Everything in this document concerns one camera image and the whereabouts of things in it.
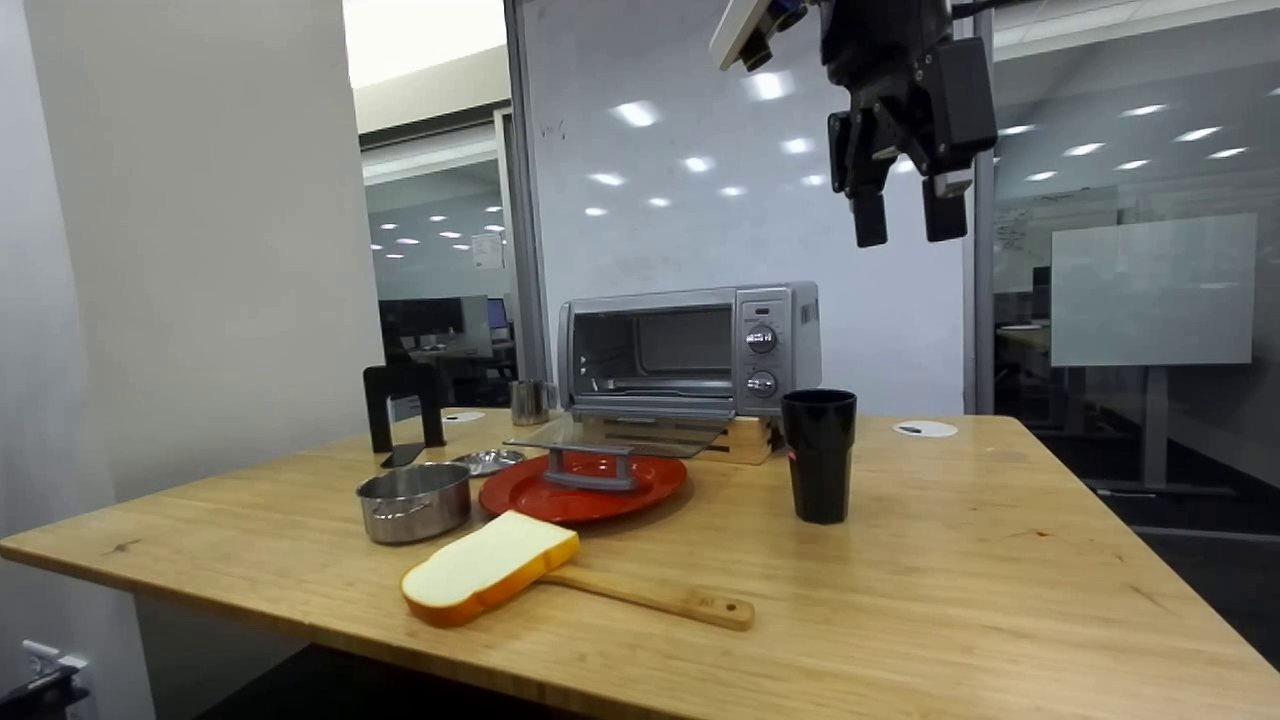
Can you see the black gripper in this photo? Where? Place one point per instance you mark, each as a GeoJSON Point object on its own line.
{"type": "Point", "coordinates": [887, 47]}

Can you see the black plastic cup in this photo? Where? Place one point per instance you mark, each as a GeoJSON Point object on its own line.
{"type": "Point", "coordinates": [820, 458]}

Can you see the whiteboard on stand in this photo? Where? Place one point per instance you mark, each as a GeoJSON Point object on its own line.
{"type": "Point", "coordinates": [1155, 289]}

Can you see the silver toaster oven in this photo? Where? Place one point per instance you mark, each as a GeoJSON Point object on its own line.
{"type": "Point", "coordinates": [665, 347]}

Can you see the red plate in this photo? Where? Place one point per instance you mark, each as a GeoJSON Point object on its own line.
{"type": "Point", "coordinates": [642, 494]}

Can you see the small steel pitcher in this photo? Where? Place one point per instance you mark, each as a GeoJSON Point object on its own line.
{"type": "Point", "coordinates": [528, 398]}

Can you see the metal juicer dish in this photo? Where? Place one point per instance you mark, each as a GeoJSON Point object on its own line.
{"type": "Point", "coordinates": [485, 462]}

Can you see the black metal bookend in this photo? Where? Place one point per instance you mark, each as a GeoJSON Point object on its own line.
{"type": "Point", "coordinates": [376, 401]}

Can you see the toy bread slice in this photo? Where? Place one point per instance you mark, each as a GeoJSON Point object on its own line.
{"type": "Point", "coordinates": [485, 566]}

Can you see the steel pot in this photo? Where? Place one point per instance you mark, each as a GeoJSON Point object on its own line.
{"type": "Point", "coordinates": [411, 505]}

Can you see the black device with white clip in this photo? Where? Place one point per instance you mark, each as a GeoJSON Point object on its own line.
{"type": "Point", "coordinates": [42, 682]}

